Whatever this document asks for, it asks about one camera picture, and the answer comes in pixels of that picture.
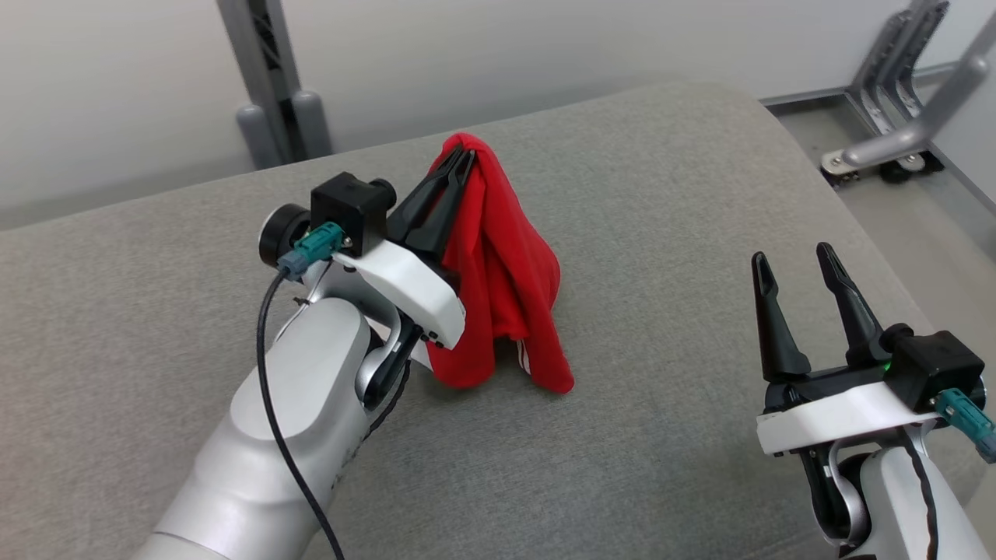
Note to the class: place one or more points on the black caster wheel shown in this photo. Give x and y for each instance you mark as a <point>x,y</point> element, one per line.
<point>906,167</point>

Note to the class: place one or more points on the grey cylinder post foot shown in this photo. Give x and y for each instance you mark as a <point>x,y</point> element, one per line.
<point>313,124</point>
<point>257,140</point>

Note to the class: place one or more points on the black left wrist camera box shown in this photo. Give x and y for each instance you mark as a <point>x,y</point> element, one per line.
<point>346,210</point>

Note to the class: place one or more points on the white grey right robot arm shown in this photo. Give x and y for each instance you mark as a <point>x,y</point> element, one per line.
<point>879,505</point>

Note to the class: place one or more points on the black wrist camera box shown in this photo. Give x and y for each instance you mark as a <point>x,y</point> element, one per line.
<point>934,365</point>
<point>346,210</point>

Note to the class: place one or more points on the grey metal angled bracket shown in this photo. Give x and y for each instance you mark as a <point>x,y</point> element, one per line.
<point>887,70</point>

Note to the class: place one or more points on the red white number jersey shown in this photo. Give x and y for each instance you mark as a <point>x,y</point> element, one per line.
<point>506,272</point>

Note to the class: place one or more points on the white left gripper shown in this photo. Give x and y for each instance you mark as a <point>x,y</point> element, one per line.
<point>412,288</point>

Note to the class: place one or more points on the teal right camera connector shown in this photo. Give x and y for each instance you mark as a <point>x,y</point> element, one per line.
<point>965,416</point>

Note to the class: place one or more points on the grey metal post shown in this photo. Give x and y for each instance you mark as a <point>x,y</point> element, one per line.
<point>261,62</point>

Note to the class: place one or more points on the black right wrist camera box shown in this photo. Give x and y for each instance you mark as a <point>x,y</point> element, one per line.
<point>934,365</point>

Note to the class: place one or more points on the grey metal stand base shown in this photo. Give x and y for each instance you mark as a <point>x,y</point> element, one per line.
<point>945,93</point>

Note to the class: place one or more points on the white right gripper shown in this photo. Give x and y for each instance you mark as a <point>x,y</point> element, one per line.
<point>840,412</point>

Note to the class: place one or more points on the teal left camera connector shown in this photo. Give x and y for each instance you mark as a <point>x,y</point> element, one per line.
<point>311,249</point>

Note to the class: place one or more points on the teal camera connector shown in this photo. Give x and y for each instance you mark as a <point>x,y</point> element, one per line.
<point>311,249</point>
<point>965,416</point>

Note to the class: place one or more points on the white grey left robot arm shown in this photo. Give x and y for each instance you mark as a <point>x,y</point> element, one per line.
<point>257,467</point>

